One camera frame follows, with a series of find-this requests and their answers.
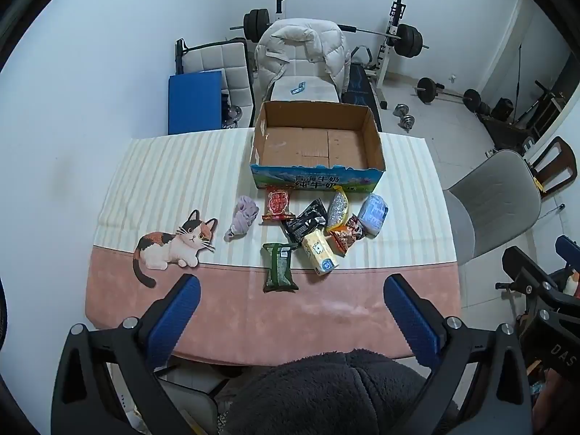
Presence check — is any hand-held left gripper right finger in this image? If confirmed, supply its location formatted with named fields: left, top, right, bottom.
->
left=383, top=274, right=533, bottom=435

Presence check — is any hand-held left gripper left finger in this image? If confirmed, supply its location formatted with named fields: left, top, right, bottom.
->
left=51, top=274, right=202, bottom=435

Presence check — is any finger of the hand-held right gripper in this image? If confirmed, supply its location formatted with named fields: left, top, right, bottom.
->
left=555, top=235, right=580, bottom=264
left=495, top=246, right=563, bottom=301

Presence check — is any orange snack packet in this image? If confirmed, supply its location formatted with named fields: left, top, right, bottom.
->
left=328, top=214, right=366, bottom=257

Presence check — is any green snack packet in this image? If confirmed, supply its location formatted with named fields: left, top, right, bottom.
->
left=262, top=242, right=300, bottom=293

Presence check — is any light blue tissue pack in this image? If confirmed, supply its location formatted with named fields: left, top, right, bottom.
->
left=358, top=193, right=389, bottom=237

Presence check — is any pale yellow tissue pack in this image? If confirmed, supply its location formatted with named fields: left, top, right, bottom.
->
left=302, top=229, right=340, bottom=276

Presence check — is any purple cloth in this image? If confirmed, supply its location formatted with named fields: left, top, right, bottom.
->
left=224, top=196, right=260, bottom=242

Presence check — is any yellow and silver packet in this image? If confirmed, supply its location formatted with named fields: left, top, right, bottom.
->
left=326, top=190, right=352, bottom=232

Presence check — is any black snack packet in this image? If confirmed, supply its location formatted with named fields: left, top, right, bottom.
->
left=282, top=198, right=328, bottom=243

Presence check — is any red snack packet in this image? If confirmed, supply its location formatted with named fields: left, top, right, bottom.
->
left=262, top=186, right=296, bottom=222

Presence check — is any cardboard box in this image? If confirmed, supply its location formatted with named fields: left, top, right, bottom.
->
left=249, top=101, right=387, bottom=190

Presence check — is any grey fabric chair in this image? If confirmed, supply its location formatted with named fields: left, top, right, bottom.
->
left=444, top=149, right=543, bottom=266

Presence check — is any brown wooden chair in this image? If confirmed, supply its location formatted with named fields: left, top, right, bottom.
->
left=527, top=136, right=580, bottom=200

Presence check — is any dark fleece clothing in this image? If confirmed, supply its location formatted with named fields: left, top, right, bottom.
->
left=224, top=348, right=431, bottom=435

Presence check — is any black exercise equipment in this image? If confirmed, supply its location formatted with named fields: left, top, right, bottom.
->
left=480, top=79, right=569, bottom=151

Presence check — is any short barbell with plates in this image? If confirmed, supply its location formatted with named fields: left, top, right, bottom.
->
left=414, top=77, right=484, bottom=112

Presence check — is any blue flat board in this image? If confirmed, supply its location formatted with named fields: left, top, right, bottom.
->
left=169, top=70, right=224, bottom=135

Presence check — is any black weight bench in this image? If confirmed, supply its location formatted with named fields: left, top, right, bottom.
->
left=342, top=63, right=384, bottom=132

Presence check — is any white upholstered chair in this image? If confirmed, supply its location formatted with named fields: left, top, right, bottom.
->
left=264, top=76, right=341, bottom=103

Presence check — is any white quilted chair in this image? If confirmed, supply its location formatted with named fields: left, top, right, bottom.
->
left=176, top=38, right=254, bottom=128

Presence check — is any loaded barbell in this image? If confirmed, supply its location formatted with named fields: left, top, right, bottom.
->
left=229, top=8, right=430, bottom=59

